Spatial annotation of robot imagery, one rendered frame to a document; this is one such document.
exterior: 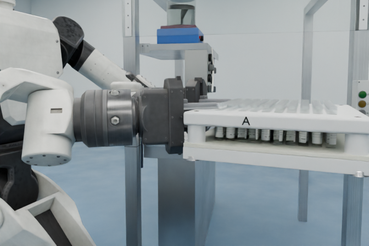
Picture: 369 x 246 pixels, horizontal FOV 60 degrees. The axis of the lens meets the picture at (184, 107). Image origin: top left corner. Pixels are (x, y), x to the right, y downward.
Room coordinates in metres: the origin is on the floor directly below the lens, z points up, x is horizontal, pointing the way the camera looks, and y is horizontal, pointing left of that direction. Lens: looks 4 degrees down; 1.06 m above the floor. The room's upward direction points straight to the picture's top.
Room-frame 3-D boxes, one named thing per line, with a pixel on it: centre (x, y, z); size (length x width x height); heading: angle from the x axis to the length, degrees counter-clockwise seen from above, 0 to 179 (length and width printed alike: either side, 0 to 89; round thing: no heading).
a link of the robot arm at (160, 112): (0.50, 0.06, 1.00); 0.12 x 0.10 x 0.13; 101
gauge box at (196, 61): (1.57, -0.07, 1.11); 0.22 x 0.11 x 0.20; 169
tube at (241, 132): (0.48, -0.09, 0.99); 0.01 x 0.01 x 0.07
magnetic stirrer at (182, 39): (1.61, 0.01, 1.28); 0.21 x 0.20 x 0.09; 79
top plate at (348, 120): (0.54, -0.16, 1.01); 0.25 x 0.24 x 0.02; 159
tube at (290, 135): (0.45, -0.15, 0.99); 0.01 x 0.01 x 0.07
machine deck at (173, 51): (1.80, 0.03, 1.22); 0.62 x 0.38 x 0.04; 169
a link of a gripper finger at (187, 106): (0.52, -0.02, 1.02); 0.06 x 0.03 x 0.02; 101
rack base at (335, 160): (0.54, -0.16, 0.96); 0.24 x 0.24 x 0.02; 69
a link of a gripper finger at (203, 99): (0.63, -0.06, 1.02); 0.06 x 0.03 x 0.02; 61
